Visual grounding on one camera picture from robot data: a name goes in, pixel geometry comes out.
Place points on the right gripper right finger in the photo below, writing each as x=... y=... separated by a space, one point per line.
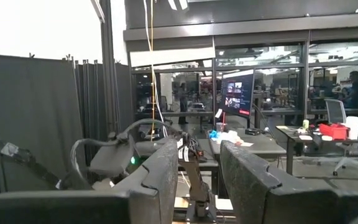
x=250 y=196

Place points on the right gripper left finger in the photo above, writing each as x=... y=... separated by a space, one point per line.
x=166 y=174

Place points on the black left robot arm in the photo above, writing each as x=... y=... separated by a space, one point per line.
x=113 y=158

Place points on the dark monitor desk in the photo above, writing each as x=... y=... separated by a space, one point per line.
x=259 y=146

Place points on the blue crumpled object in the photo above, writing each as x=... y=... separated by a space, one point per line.
x=213 y=134

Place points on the white crumpled cloth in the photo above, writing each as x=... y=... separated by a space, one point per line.
x=230 y=137

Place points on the small black box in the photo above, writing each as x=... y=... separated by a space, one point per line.
x=253 y=132

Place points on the clear plastic cup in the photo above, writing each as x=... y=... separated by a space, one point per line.
x=220 y=127

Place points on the person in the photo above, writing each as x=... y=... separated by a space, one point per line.
x=183 y=102
x=357 y=90

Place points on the dark office desk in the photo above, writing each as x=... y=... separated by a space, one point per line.
x=287 y=130

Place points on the green drink can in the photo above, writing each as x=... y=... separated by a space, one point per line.
x=305 y=124

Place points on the black computer monitor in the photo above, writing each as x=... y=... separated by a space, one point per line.
x=236 y=93

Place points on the red plastic bin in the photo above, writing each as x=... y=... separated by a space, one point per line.
x=334 y=131

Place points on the white hanging panel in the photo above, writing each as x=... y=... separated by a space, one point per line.
x=169 y=57

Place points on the grey mesh office chair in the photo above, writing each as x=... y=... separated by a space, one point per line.
x=334 y=110

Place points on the white cylindrical container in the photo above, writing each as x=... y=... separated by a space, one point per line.
x=353 y=127

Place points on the black fabric partition screen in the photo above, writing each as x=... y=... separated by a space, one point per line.
x=36 y=102

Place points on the white ceiling light strip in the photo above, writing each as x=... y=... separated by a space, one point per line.
x=179 y=3
x=98 y=11

